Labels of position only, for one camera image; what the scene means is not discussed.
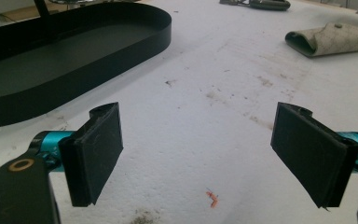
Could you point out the black metal stand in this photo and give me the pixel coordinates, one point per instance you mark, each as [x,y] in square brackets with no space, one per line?
[42,8]

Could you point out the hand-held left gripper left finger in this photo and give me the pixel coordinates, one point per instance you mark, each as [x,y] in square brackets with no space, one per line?
[91,158]

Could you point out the dark green case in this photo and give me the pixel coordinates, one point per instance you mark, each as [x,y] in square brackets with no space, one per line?
[268,4]

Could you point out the black oval tray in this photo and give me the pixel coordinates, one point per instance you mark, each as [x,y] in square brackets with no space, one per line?
[59,59]

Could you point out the beige speckled pouch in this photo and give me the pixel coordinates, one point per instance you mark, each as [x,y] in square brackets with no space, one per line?
[332,39]

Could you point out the orange scrap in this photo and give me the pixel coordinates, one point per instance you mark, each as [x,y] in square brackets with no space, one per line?
[212,199]

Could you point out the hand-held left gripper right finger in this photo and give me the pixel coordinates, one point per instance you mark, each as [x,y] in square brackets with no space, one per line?
[313,155]

